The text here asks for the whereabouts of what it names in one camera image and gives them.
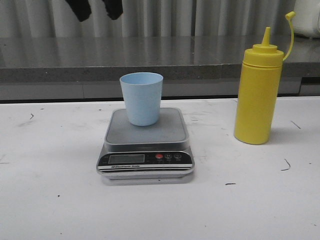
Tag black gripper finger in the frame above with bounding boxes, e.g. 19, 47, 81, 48
65, 0, 92, 22
103, 0, 123, 20

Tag light blue plastic cup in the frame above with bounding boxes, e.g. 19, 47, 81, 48
119, 72, 164, 127

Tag yellow squeeze bottle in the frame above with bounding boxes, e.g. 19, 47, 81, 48
234, 11, 296, 145

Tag silver digital kitchen scale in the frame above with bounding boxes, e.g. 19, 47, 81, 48
96, 107, 195, 184

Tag grey stone counter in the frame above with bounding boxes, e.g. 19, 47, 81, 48
0, 34, 320, 102

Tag white blender appliance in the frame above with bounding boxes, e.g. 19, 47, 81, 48
292, 0, 320, 39

